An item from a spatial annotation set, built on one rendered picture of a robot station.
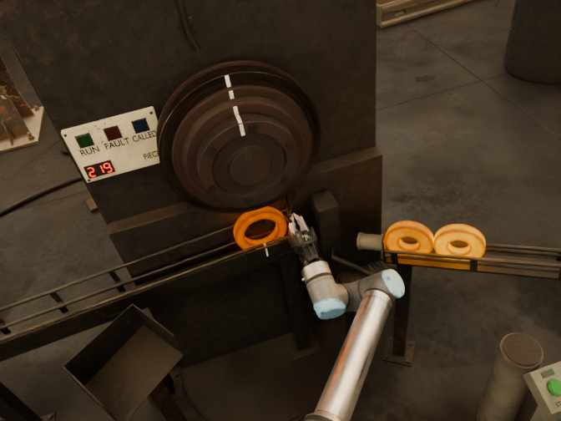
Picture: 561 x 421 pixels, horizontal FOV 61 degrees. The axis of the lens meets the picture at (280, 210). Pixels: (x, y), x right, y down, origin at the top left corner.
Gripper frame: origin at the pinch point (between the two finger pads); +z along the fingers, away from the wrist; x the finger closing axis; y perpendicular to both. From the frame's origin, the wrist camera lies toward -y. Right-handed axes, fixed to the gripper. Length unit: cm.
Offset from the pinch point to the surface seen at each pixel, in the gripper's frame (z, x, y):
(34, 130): 219, 146, -147
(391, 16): 249, -176, -152
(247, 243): -3.3, 17.9, -1.9
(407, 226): -19.9, -31.6, 9.7
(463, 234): -29, -45, 13
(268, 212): 0.3, 8.6, 8.4
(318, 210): -2.9, -7.8, 5.9
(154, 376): -36, 57, -4
